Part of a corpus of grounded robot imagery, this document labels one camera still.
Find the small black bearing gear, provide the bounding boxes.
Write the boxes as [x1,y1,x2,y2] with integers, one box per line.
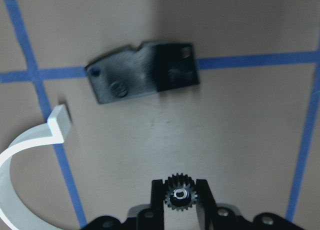
[164,173,198,212]

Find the white curved plastic arc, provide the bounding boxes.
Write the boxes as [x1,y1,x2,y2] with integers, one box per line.
[0,104,71,230]

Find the black flat bracket plate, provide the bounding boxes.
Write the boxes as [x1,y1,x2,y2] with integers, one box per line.
[84,42,200,104]

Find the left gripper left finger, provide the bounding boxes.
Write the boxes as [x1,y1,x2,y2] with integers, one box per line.
[150,179,165,230]

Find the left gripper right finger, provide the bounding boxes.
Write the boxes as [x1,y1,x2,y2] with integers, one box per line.
[196,179,217,230]

